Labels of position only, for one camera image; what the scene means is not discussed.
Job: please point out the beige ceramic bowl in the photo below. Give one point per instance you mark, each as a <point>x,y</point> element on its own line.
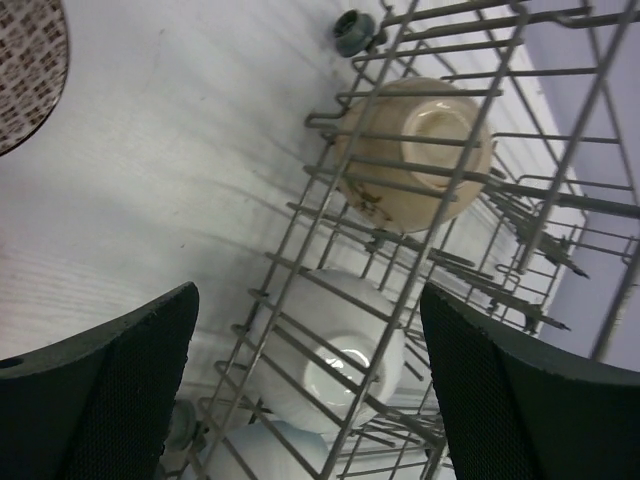
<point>419,121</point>

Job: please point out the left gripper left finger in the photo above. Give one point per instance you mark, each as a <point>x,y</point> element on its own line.
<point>98,404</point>

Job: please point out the brown patterned bowl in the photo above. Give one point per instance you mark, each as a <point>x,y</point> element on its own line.
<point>35,61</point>

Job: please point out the grey wire dish rack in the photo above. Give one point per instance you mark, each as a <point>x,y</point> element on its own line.
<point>545,159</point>

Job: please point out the white bowl front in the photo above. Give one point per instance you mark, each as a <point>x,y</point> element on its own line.
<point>266,456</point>

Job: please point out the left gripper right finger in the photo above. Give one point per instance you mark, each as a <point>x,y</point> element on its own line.
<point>515,407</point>

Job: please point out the white bowl rear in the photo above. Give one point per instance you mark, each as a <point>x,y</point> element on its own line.
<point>328,319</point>

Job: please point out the white bowl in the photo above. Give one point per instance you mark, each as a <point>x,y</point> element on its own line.
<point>266,456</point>
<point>328,319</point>

